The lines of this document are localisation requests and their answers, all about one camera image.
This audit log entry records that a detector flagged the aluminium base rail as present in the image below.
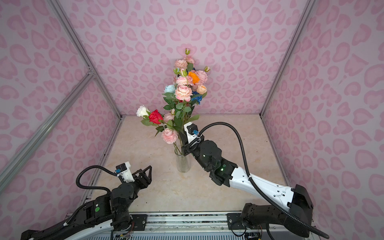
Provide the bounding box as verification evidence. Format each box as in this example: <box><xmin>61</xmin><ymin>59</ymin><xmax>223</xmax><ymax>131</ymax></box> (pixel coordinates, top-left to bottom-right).
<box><xmin>64</xmin><ymin>210</ymin><xmax>319</xmax><ymax>240</ymax></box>

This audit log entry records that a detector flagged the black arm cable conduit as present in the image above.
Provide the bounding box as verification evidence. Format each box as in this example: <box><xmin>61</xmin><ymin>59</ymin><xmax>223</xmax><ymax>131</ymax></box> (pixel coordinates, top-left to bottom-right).
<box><xmin>196</xmin><ymin>121</ymin><xmax>330</xmax><ymax>240</ymax></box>
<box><xmin>75</xmin><ymin>164</ymin><xmax>118</xmax><ymax>194</ymax></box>

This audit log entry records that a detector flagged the aluminium frame post right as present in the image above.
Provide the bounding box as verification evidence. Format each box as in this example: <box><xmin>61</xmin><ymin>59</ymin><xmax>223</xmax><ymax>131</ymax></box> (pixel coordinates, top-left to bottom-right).
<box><xmin>260</xmin><ymin>0</ymin><xmax>319</xmax><ymax>119</ymax></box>

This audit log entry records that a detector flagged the pink rose bud spray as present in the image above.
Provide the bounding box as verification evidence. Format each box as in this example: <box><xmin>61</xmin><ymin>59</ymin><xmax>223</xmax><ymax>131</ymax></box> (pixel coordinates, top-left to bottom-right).
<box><xmin>174</xmin><ymin>48</ymin><xmax>195</xmax><ymax>72</ymax></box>

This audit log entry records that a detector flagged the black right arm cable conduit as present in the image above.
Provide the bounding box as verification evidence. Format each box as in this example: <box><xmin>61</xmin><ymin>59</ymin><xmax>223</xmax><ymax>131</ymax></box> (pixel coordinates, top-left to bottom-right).
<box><xmin>196</xmin><ymin>121</ymin><xmax>330</xmax><ymax>240</ymax></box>

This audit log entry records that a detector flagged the tall clear ribbed glass vase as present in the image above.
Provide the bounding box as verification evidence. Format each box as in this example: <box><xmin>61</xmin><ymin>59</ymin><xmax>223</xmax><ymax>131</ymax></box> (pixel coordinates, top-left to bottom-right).
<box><xmin>174</xmin><ymin>147</ymin><xmax>191</xmax><ymax>173</ymax></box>

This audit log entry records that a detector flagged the orange flower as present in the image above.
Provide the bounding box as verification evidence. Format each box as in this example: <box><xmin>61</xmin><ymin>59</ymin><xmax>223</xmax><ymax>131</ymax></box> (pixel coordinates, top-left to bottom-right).
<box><xmin>188</xmin><ymin>72</ymin><xmax>200</xmax><ymax>85</ymax></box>

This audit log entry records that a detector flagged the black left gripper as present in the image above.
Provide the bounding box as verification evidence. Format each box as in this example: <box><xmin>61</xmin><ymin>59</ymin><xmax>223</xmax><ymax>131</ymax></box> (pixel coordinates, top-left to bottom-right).
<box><xmin>122</xmin><ymin>165</ymin><xmax>153</xmax><ymax>214</ymax></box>

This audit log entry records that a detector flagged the pink peony flower spray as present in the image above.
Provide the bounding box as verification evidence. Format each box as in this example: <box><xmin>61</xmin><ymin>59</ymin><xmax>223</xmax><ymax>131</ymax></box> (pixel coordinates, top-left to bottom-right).
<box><xmin>196</xmin><ymin>66</ymin><xmax>210</xmax><ymax>85</ymax></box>

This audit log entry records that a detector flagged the light blue flower spray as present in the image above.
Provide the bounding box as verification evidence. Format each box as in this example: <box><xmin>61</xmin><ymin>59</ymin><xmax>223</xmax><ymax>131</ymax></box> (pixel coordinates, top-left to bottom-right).
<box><xmin>163</xmin><ymin>67</ymin><xmax>181</xmax><ymax>112</ymax></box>

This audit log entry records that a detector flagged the aluminium diagonal frame bar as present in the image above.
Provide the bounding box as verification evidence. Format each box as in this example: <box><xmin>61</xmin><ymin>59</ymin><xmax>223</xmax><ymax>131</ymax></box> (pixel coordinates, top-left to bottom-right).
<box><xmin>1</xmin><ymin>71</ymin><xmax>94</xmax><ymax>193</ymax></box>

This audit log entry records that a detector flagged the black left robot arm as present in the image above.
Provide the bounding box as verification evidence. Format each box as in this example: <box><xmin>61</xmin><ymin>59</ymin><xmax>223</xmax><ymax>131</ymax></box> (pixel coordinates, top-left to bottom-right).
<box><xmin>21</xmin><ymin>163</ymin><xmax>152</xmax><ymax>240</ymax></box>

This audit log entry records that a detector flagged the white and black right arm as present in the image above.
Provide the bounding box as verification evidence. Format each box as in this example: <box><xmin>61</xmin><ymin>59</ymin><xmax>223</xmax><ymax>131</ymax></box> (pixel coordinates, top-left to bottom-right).
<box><xmin>182</xmin><ymin>141</ymin><xmax>314</xmax><ymax>238</ymax></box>

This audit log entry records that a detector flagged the peach rose stem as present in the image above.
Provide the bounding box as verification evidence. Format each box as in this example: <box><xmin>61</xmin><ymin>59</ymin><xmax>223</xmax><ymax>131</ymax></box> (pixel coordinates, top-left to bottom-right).
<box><xmin>196</xmin><ymin>85</ymin><xmax>207</xmax><ymax>95</ymax></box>

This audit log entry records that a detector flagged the large pink rose spray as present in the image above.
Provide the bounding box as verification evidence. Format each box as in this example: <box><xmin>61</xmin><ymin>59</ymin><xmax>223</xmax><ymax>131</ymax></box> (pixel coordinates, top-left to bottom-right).
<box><xmin>174</xmin><ymin>69</ymin><xmax>207</xmax><ymax>149</ymax></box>

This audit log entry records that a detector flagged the aluminium frame corner post left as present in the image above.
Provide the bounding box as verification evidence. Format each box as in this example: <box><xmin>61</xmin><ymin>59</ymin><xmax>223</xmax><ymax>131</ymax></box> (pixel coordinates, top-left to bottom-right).
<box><xmin>47</xmin><ymin>0</ymin><xmax>123</xmax><ymax>120</ymax></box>

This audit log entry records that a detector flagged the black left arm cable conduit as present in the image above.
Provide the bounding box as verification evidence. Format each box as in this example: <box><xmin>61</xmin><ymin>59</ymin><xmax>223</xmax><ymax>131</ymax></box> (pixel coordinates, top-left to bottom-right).
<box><xmin>75</xmin><ymin>164</ymin><xmax>118</xmax><ymax>194</ymax></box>

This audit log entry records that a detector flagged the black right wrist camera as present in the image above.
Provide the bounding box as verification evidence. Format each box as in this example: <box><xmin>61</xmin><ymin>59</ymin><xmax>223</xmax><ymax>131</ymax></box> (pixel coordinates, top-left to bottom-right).
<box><xmin>184</xmin><ymin>122</ymin><xmax>199</xmax><ymax>144</ymax></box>

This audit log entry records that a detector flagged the white rose spray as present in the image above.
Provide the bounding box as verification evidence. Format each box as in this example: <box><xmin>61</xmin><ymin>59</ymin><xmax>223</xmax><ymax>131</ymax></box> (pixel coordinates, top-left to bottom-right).
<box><xmin>136</xmin><ymin>106</ymin><xmax>157</xmax><ymax>126</ymax></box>

